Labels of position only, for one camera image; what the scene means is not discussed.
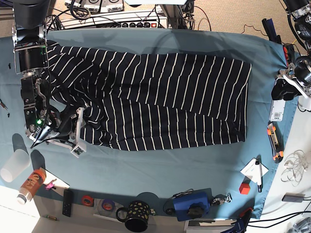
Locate grey flat device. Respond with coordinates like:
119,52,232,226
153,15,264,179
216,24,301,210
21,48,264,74
282,193,304,203

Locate pink small figurine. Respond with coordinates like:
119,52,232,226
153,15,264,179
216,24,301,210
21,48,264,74
45,179,57,190

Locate white paper card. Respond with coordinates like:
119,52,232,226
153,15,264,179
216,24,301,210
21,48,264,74
240,158,268,183

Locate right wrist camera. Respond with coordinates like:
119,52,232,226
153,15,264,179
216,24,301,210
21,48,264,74
70,144,86,158

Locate grey blister package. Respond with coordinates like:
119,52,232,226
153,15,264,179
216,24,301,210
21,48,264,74
269,100,286,122

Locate teal table cloth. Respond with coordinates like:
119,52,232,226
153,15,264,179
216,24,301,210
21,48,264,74
0,28,302,221

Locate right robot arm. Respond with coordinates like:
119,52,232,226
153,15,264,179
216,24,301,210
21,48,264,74
12,0,86,156

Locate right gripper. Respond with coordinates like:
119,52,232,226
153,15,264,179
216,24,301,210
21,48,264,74
46,106,88,148

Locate white power strip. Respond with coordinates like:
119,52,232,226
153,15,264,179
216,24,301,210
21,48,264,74
96,21,164,28

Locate red cube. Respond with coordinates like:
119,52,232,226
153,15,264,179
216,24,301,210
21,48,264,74
239,183,250,195

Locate orange black utility knife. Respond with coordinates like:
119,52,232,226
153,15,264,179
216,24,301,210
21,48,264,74
267,121,283,164

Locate blue handled tool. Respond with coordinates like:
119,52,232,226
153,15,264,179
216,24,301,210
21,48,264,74
222,207,253,233

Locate blue black clamp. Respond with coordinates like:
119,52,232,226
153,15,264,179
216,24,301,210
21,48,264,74
261,18,282,44

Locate white coiled cable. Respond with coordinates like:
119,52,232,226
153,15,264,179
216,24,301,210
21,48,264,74
280,150,309,187

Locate translucent plastic cup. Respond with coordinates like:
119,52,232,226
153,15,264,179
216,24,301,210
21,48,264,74
0,149,31,183

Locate purple tape roll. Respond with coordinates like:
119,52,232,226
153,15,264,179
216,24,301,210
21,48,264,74
101,199,115,212

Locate white black marker pen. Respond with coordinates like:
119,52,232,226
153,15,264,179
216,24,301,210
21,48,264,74
255,160,262,193

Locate blue box with knob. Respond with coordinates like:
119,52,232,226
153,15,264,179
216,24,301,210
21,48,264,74
173,192,210,221

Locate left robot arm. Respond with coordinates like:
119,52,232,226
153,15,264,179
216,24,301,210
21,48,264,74
271,0,311,101

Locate black remote control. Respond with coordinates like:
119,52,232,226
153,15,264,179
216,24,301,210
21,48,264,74
62,189,74,217

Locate navy white striped t-shirt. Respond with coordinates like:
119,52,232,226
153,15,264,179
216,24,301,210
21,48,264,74
43,40,252,151

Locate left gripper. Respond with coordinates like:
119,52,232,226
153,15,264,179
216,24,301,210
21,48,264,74
271,56,311,101

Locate metal carabiner keys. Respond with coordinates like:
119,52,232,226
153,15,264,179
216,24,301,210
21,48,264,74
210,193,232,206

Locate orange labelled bottle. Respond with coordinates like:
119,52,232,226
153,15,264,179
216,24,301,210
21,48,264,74
17,169,46,205

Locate black mug yellow pattern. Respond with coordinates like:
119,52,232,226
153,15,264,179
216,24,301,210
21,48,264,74
116,200,151,233

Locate red black clamp tool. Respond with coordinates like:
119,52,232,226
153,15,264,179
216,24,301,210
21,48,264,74
283,43,295,70

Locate red tape roll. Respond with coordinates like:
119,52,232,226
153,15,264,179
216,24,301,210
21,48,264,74
81,195,94,207

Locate green yellow battery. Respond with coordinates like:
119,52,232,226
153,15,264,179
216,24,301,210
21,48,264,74
46,215,58,221

